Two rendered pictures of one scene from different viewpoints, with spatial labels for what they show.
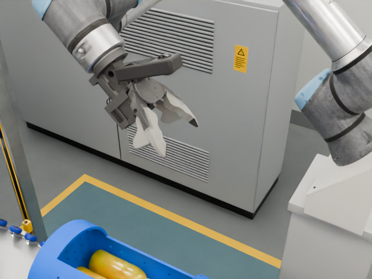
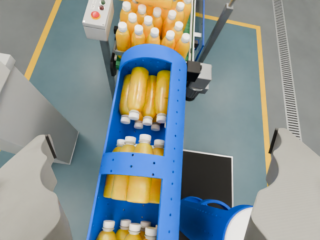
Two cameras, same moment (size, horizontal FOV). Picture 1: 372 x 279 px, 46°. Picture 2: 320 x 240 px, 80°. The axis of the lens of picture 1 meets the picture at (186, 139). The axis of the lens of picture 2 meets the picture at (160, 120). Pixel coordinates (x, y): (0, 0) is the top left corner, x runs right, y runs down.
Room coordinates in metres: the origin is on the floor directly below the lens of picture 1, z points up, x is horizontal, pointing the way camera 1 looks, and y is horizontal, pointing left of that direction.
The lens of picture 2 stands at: (0.67, 0.03, 1.80)
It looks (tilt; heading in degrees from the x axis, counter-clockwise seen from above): 69 degrees down; 225
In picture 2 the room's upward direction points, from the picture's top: 23 degrees clockwise
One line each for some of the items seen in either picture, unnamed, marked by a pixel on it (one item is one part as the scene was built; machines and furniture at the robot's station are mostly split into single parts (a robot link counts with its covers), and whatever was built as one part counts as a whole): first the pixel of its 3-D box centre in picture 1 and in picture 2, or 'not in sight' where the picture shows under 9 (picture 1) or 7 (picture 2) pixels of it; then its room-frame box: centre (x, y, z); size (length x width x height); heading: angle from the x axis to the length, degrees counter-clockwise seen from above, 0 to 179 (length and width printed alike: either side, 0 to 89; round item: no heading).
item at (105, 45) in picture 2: not in sight; (111, 77); (0.53, -0.77, 0.50); 0.04 x 0.04 x 1.00; 61
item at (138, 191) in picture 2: not in sight; (141, 169); (0.62, -0.01, 1.17); 0.19 x 0.07 x 0.07; 61
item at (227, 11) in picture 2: not in sight; (196, 66); (-0.13, -0.60, 0.55); 0.04 x 0.04 x 1.10; 61
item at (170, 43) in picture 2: not in sight; (166, 49); (0.26, -0.52, 1.00); 0.07 x 0.07 x 0.19
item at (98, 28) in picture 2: not in sight; (99, 16); (0.53, -0.77, 1.05); 0.20 x 0.10 x 0.10; 61
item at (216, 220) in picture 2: not in sight; (213, 225); (0.32, 0.42, 0.59); 0.28 x 0.28 x 0.88
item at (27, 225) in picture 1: (21, 231); not in sight; (1.12, 0.61, 0.92); 0.08 x 0.03 x 0.05; 151
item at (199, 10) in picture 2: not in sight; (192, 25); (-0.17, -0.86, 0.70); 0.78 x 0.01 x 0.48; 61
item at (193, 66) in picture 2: not in sight; (190, 72); (0.18, -0.38, 0.95); 0.10 x 0.07 x 0.10; 151
